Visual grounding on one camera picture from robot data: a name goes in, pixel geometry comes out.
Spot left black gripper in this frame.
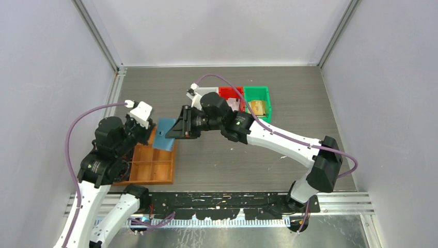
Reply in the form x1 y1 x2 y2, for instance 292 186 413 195
115 112 157 157

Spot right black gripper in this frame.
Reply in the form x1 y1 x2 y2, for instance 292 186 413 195
166 104 223 139

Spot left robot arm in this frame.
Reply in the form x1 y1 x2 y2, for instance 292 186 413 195
55 116 155 247

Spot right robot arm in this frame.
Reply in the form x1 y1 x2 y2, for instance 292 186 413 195
165 92 342 212

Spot pink white cards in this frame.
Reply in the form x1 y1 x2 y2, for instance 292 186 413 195
226 98 241 111

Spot gold cards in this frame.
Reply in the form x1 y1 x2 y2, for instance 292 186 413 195
249 100 267 117

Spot orange wooden divider tray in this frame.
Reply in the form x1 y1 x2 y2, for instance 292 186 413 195
114 128 176 186

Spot white plastic bin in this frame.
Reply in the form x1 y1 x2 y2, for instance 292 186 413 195
195 87 218 96

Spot red plastic bin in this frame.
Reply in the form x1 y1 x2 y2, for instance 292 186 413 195
218 87 245 112

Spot green plastic bin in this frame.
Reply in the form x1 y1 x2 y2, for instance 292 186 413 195
243 86 272 123

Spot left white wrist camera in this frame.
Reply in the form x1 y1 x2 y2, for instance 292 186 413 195
128 101 153 129

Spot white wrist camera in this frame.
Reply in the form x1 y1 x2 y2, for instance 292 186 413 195
128 101 153 129
186 83 202 111

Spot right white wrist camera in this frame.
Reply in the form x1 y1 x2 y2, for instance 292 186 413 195
186 83 202 111

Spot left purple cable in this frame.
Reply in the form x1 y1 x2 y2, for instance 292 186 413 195
60 100 176 248

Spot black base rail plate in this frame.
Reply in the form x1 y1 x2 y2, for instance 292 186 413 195
136 192 305 220

